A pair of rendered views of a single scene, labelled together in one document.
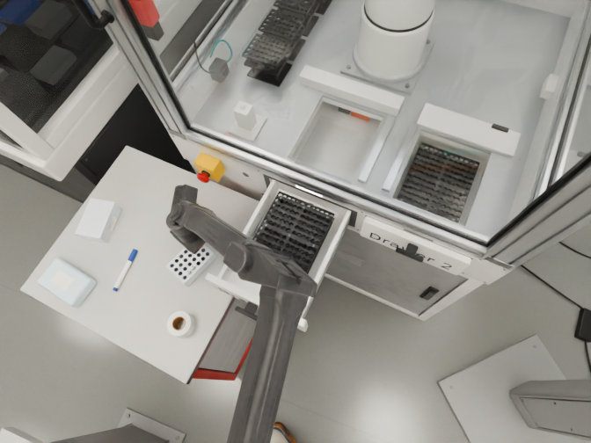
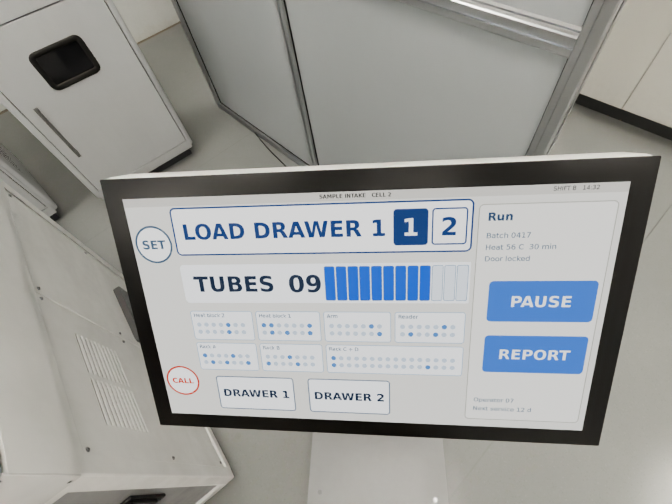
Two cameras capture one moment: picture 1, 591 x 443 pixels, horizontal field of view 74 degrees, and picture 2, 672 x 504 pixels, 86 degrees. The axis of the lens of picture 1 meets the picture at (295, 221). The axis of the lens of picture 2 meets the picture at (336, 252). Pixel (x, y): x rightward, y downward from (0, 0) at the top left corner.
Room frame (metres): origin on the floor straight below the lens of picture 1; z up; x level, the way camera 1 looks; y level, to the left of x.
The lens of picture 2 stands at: (-0.28, -0.65, 1.44)
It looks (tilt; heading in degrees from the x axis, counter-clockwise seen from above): 57 degrees down; 298
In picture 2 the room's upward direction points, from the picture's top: 12 degrees counter-clockwise
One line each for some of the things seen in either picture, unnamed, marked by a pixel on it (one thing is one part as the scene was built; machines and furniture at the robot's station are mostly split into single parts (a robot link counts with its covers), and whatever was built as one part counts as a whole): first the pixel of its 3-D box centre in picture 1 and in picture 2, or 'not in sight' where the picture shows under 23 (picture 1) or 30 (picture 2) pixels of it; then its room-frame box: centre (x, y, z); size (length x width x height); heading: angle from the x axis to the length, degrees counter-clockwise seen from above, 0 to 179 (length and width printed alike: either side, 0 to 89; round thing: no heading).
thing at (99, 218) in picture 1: (98, 221); not in sight; (0.59, 0.63, 0.79); 0.13 x 0.09 x 0.05; 160
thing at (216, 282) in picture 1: (257, 302); not in sight; (0.23, 0.14, 0.87); 0.29 x 0.02 x 0.11; 55
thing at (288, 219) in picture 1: (290, 239); not in sight; (0.39, 0.02, 0.87); 0.22 x 0.18 x 0.06; 145
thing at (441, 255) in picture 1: (412, 246); not in sight; (0.31, -0.30, 0.87); 0.29 x 0.02 x 0.11; 55
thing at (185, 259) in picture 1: (192, 261); not in sight; (0.40, 0.33, 0.78); 0.12 x 0.08 x 0.04; 130
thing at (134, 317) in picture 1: (189, 279); not in sight; (0.47, 0.46, 0.38); 0.62 x 0.58 x 0.76; 55
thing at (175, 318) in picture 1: (181, 324); not in sight; (0.22, 0.37, 0.78); 0.07 x 0.07 x 0.04
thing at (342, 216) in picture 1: (291, 236); not in sight; (0.40, 0.02, 0.86); 0.40 x 0.26 x 0.06; 145
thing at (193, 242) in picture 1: (186, 231); not in sight; (0.44, 0.30, 0.92); 0.10 x 0.07 x 0.07; 40
